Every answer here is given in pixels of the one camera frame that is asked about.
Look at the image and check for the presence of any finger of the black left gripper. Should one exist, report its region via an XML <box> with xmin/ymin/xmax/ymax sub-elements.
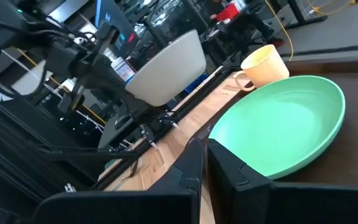
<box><xmin>104</xmin><ymin>67</ymin><xmax>151</xmax><ymax>121</ymax></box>

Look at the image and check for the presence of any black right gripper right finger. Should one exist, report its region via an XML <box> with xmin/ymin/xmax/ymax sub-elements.
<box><xmin>206</xmin><ymin>138</ymin><xmax>358</xmax><ymax>224</ymax></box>

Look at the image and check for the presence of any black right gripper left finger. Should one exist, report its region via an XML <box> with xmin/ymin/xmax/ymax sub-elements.
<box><xmin>32</xmin><ymin>139</ymin><xmax>205</xmax><ymax>224</ymax></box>

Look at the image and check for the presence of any white bowl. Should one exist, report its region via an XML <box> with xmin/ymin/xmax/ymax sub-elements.
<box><xmin>124</xmin><ymin>29</ymin><xmax>207</xmax><ymax>107</ymax></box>

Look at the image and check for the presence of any green plate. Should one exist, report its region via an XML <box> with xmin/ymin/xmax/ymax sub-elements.
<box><xmin>208</xmin><ymin>75</ymin><xmax>347</xmax><ymax>180</ymax></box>

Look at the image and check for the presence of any pale orange plastic mug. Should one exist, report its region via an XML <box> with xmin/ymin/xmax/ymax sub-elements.
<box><xmin>233</xmin><ymin>44</ymin><xmax>290</xmax><ymax>93</ymax></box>

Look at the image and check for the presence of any black computer mouse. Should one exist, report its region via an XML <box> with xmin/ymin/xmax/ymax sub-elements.
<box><xmin>114</xmin><ymin>113</ymin><xmax>134</xmax><ymax>131</ymax></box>

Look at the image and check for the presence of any grey desk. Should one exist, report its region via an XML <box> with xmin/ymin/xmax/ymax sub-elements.
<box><xmin>97</xmin><ymin>102</ymin><xmax>155</xmax><ymax>150</ymax></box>

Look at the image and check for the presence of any black computer monitor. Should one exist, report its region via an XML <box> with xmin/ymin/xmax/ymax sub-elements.
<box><xmin>94</xmin><ymin>0</ymin><xmax>138</xmax><ymax>58</ymax></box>

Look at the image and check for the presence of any blue plastic bin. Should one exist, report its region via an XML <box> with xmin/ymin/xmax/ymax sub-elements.
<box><xmin>184</xmin><ymin>73</ymin><xmax>210</xmax><ymax>93</ymax></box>

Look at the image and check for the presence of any red box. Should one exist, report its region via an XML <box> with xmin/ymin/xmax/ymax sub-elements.
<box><xmin>215</xmin><ymin>2</ymin><xmax>241</xmax><ymax>22</ymax></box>

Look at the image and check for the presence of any yellow extension cable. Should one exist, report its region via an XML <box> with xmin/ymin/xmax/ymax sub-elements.
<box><xmin>264</xmin><ymin>0</ymin><xmax>295</xmax><ymax>62</ymax></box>

